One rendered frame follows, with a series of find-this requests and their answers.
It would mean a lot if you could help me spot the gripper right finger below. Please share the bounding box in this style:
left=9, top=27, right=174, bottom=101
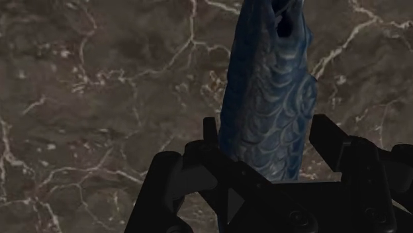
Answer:
left=308, top=113, right=413, bottom=233

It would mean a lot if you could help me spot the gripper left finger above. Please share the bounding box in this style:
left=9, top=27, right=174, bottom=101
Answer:
left=123, top=116, right=318, bottom=233

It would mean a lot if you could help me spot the blue fish figure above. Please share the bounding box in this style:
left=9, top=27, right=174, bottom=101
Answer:
left=218, top=0, right=318, bottom=183

